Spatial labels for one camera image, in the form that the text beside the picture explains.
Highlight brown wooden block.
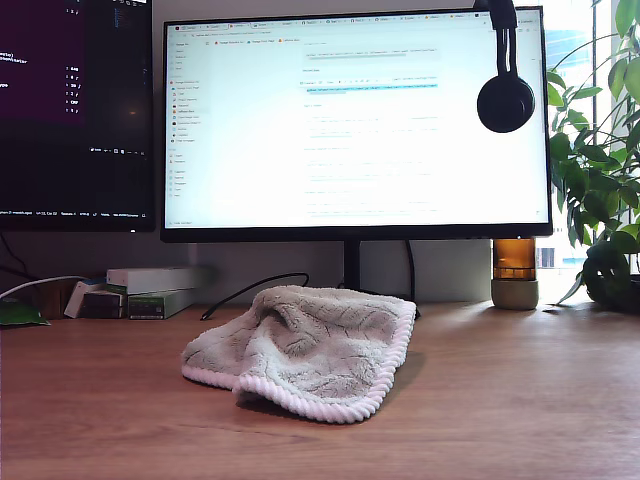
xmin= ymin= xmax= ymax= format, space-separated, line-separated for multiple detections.
xmin=37 ymin=278 xmax=76 ymax=319

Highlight white cable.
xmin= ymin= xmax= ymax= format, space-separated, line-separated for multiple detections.
xmin=0 ymin=275 xmax=89 ymax=300

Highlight black headphones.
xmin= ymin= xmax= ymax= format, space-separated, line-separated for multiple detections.
xmin=474 ymin=0 xmax=536 ymax=134

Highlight dark terminal monitor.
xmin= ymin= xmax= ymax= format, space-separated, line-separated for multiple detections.
xmin=0 ymin=0 xmax=157 ymax=234

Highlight black monitor cable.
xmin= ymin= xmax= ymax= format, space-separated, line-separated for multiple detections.
xmin=405 ymin=240 xmax=417 ymax=301

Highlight long white box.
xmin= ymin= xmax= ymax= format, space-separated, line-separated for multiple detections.
xmin=106 ymin=266 xmax=216 ymax=295

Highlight green packet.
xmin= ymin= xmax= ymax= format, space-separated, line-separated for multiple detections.
xmin=0 ymin=295 xmax=51 ymax=327

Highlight black cable with plug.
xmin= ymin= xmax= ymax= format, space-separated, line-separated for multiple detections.
xmin=200 ymin=272 xmax=311 ymax=321

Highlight amber glass jar grey base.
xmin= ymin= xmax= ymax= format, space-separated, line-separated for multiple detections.
xmin=490 ymin=238 xmax=540 ymax=309

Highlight small white blue box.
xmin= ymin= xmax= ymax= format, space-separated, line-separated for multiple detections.
xmin=63 ymin=279 xmax=109 ymax=319

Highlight grey tea towel white hem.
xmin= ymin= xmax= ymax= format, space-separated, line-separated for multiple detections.
xmin=180 ymin=284 xmax=418 ymax=425

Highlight green and white box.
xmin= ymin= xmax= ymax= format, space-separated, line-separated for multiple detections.
xmin=127 ymin=288 xmax=196 ymax=320

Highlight green houseplant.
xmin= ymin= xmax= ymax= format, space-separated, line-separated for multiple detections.
xmin=547 ymin=0 xmax=640 ymax=314

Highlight small dark box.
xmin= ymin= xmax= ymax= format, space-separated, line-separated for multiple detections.
xmin=81 ymin=291 xmax=126 ymax=319

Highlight large monitor white screen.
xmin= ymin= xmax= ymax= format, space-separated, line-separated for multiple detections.
xmin=160 ymin=5 xmax=555 ymax=319

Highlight thin black wall cable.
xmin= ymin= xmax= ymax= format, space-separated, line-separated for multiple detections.
xmin=0 ymin=232 xmax=41 ymax=281

